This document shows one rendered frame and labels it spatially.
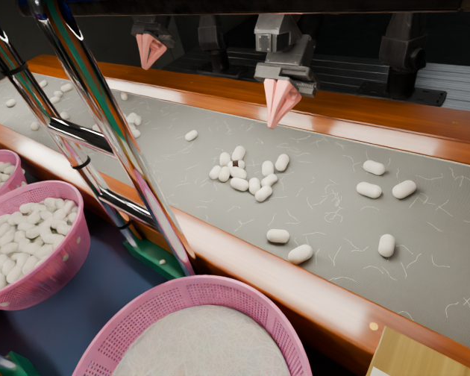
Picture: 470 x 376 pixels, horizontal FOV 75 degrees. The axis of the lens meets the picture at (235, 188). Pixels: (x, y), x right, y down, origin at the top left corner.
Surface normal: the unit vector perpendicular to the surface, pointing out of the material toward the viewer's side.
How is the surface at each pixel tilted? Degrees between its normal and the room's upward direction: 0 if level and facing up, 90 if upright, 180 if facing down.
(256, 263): 0
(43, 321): 0
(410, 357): 0
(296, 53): 40
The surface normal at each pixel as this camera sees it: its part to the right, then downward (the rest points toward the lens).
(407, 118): -0.19, -0.71
